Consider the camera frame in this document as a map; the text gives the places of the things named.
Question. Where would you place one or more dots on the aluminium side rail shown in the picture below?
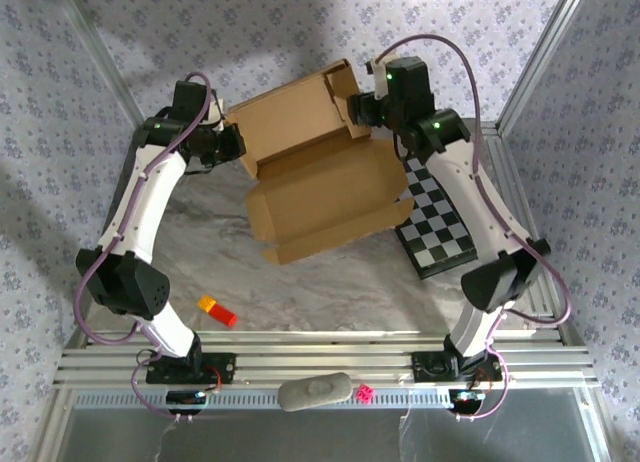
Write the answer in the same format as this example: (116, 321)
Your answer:
(542, 307)

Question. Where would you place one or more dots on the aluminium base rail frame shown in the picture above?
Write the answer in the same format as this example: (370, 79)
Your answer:
(325, 352)

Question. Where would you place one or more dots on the black round circuit board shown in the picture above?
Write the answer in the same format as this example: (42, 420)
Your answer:
(466, 401)
(186, 401)

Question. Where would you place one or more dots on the red toy brick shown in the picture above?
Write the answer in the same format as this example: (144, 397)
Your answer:
(224, 315)

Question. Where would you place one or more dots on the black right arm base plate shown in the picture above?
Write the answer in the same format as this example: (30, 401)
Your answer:
(425, 367)

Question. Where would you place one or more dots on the pink die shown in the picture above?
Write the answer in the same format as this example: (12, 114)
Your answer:
(365, 393)

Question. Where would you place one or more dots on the grey metal sheet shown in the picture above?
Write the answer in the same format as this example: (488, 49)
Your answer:
(325, 437)

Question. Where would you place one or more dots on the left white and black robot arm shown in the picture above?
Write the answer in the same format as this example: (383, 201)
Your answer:
(140, 217)

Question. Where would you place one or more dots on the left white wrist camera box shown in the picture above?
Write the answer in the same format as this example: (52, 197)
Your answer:
(217, 113)

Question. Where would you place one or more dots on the black and white chessboard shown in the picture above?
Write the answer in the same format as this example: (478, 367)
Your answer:
(435, 227)

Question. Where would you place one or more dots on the aluminium frame post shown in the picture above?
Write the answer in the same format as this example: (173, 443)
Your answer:
(100, 62)
(542, 57)

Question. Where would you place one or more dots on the brown cardboard box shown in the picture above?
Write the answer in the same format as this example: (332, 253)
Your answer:
(320, 182)

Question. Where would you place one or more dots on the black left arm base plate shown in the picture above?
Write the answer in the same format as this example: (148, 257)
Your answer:
(220, 367)

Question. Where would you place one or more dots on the grey oval stone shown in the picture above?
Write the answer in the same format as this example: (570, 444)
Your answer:
(314, 391)

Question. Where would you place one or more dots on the yellow toy brick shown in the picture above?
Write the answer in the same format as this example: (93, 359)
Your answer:
(206, 302)

